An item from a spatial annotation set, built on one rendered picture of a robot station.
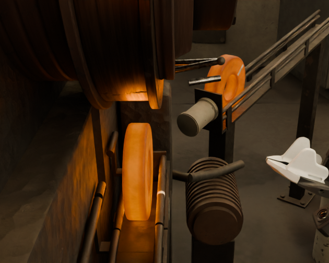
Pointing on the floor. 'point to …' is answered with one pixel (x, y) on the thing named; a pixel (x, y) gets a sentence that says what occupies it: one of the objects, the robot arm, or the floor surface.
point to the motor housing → (213, 214)
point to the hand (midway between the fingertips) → (272, 165)
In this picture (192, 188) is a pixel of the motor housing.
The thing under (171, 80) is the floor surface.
